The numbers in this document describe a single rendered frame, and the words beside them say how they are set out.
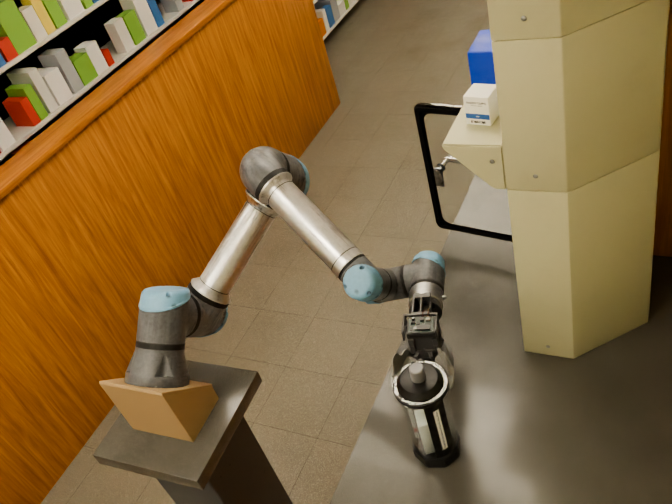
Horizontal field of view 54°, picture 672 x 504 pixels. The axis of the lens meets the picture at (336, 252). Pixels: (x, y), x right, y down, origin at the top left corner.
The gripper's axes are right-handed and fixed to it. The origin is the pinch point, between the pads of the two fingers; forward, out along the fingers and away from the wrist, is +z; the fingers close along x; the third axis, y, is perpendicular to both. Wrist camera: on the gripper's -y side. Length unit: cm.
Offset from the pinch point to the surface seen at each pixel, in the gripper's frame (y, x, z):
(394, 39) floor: -114, -67, -437
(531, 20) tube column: 60, 26, -24
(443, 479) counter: -20.1, 1.5, 7.4
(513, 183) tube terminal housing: 28.6, 20.6, -25.1
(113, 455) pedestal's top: -20, -79, 2
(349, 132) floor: -114, -85, -300
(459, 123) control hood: 37, 11, -35
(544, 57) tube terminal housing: 54, 27, -23
